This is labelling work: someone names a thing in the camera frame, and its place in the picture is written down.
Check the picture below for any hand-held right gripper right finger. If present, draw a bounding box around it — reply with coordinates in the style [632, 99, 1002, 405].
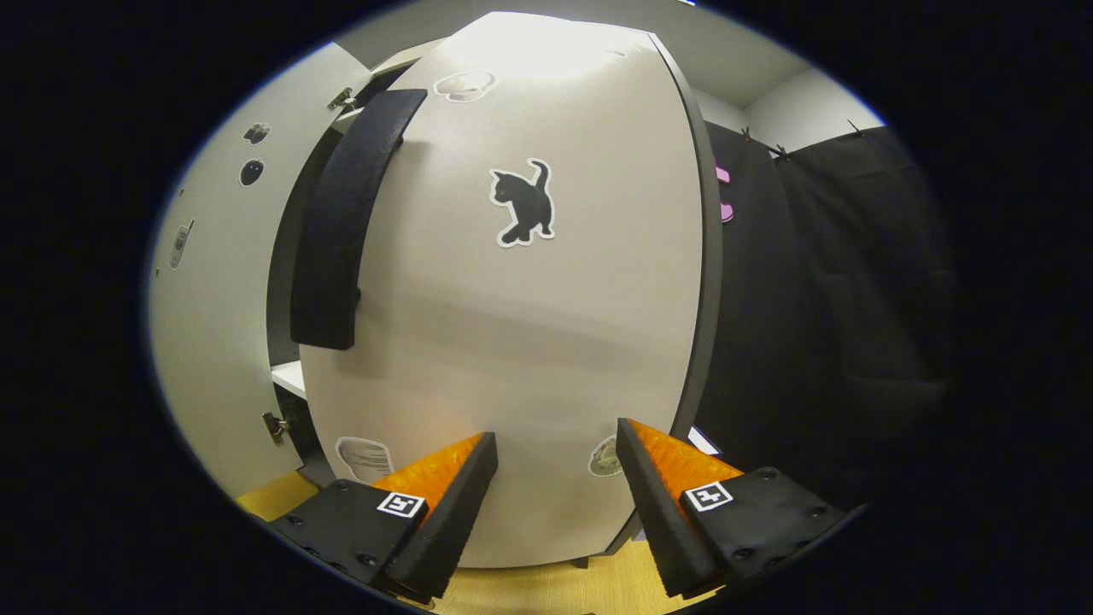
[615, 417, 846, 599]

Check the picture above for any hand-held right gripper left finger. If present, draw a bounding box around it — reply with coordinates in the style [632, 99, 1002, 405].
[269, 431, 499, 603]

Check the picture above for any white cabinet door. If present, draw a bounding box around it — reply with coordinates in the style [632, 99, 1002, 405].
[147, 43, 372, 499]
[299, 10, 725, 569]

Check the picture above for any white cabinet shelf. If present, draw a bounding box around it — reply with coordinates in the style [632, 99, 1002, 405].
[272, 360, 307, 401]

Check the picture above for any black backdrop cloth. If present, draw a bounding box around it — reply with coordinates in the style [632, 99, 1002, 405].
[687, 120, 956, 513]

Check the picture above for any black door handle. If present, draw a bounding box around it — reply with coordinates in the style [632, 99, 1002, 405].
[290, 88, 428, 351]

